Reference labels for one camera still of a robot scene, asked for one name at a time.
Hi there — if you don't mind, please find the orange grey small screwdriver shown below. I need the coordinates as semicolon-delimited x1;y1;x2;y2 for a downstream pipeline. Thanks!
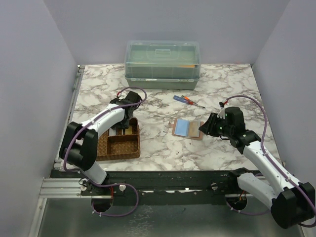
181;95;205;109

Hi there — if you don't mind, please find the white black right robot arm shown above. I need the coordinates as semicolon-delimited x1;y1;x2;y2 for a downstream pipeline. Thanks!
199;107;316;229

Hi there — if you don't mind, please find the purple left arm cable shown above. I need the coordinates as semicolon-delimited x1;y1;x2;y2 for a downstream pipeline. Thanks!
63;86;148;218

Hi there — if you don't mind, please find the blue red handled screwdriver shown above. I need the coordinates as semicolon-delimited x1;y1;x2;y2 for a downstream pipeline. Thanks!
173;95;190;105

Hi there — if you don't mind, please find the black metal base rail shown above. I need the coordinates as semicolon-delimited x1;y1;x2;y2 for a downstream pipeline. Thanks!
50;170;249;206

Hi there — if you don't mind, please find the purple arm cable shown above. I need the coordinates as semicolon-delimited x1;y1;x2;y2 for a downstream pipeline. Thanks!
63;86;148;218
221;95;316;228

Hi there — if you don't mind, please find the clear green plastic storage box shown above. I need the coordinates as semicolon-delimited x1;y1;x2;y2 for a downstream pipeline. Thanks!
124;40;201;90

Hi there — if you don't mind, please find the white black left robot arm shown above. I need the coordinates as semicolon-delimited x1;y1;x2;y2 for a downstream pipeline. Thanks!
59;90;147;195

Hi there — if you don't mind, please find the credit card in tray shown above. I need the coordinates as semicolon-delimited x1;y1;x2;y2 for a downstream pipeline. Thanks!
108;127;133;136

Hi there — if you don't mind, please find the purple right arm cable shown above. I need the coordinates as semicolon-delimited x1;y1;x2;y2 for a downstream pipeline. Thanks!
221;95;316;228

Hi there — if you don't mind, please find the aluminium extrusion rail left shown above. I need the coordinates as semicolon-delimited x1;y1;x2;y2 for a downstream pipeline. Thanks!
39;178;87;198

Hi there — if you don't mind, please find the tan leather card holder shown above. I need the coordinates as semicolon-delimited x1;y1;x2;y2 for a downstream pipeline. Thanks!
168;118;204;140

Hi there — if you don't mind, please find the brown woven divided tray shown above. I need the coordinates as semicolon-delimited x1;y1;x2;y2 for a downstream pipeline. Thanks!
96;118;141;161

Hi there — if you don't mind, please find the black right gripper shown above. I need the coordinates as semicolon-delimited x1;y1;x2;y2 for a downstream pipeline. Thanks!
199;112;233;137

